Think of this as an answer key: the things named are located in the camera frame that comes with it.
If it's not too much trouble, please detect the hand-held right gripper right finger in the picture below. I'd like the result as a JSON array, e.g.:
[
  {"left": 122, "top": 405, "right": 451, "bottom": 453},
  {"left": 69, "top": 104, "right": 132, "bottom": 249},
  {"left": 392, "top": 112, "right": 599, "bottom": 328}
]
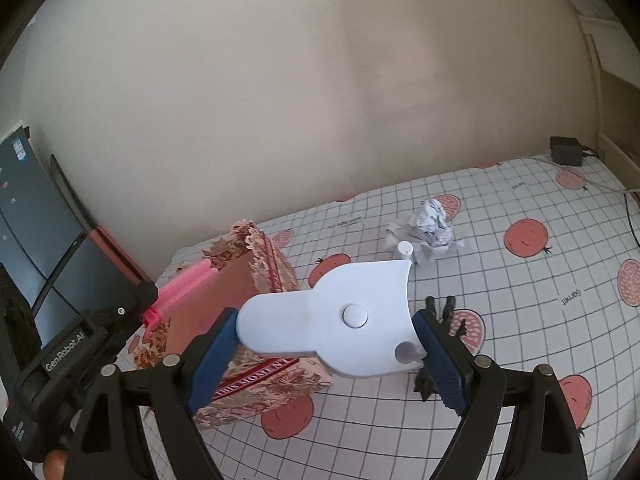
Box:
[{"left": 411, "top": 308, "right": 590, "bottom": 480}]

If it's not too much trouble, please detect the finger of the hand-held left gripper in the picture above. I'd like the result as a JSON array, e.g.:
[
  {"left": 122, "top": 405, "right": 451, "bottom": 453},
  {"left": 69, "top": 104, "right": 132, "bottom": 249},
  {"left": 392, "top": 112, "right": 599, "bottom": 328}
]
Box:
[{"left": 117, "top": 280, "right": 160, "bottom": 322}]

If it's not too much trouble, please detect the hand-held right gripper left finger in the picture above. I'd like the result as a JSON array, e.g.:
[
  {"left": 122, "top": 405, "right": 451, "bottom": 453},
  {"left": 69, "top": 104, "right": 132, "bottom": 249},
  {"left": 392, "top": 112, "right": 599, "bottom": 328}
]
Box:
[{"left": 67, "top": 306, "right": 241, "bottom": 480}]

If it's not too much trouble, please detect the pink floral storage box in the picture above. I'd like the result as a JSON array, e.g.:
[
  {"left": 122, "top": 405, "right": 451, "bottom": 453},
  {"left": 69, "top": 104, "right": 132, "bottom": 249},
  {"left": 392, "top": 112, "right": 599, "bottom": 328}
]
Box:
[{"left": 131, "top": 219, "right": 333, "bottom": 431}]

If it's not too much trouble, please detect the white plastic gadget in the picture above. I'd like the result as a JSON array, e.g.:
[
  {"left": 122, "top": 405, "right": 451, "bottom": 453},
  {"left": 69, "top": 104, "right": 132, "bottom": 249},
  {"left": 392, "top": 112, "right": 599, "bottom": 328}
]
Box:
[{"left": 236, "top": 259, "right": 430, "bottom": 380}]

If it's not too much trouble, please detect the desktop with checked fruit tablecloth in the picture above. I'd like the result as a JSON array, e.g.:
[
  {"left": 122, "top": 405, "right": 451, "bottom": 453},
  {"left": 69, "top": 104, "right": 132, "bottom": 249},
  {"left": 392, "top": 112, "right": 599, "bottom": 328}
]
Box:
[{"left": 115, "top": 152, "right": 640, "bottom": 480}]

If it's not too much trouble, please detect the person's left hand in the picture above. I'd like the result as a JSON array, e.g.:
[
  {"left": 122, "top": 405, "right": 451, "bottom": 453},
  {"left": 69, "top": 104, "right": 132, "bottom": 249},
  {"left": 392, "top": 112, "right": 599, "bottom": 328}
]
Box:
[{"left": 42, "top": 449, "right": 69, "bottom": 479}]

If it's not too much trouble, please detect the black power adapter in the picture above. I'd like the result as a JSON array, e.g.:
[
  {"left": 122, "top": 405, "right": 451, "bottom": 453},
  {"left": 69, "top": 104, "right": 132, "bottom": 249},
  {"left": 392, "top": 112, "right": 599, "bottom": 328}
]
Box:
[{"left": 549, "top": 136, "right": 585, "bottom": 166}]

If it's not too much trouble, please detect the white shelf unit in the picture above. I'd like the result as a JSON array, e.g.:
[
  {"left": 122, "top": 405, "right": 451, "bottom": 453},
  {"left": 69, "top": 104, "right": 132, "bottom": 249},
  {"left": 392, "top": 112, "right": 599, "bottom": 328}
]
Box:
[{"left": 575, "top": 10, "right": 640, "bottom": 181}]

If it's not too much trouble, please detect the black cable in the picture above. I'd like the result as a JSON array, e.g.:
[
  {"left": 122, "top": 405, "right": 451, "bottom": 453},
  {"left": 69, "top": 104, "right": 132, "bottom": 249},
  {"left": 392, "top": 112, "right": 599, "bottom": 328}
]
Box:
[{"left": 622, "top": 187, "right": 640, "bottom": 250}]

